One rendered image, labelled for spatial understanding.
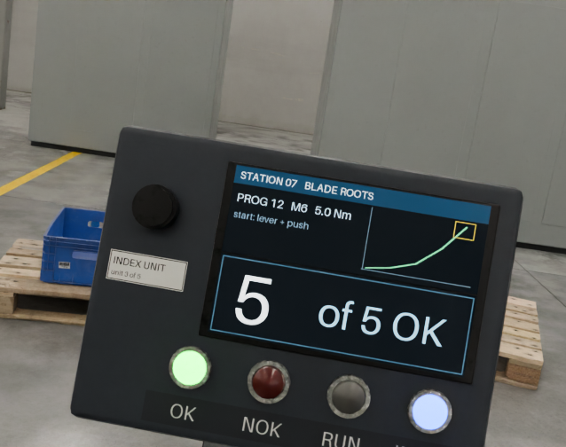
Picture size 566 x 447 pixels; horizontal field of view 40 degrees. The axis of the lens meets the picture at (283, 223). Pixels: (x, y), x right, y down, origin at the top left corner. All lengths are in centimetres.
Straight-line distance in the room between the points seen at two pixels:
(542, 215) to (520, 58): 129
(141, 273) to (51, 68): 768
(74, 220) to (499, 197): 376
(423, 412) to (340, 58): 587
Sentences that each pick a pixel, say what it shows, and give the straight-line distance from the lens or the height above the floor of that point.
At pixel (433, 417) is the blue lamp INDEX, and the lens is 49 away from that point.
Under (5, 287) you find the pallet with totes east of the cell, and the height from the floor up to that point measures 14.
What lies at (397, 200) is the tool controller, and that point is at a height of 124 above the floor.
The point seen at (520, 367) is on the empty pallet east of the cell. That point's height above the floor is 9.
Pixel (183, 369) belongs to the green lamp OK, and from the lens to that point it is 49.
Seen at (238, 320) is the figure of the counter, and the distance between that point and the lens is 49.
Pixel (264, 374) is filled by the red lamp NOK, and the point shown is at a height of 112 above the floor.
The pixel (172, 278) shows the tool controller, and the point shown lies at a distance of 50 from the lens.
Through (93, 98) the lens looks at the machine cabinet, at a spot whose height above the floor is 56.
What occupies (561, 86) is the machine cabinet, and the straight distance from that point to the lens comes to 666.
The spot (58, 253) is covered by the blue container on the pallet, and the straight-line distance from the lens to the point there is 363.
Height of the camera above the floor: 132
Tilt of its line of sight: 12 degrees down
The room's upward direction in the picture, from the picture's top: 9 degrees clockwise
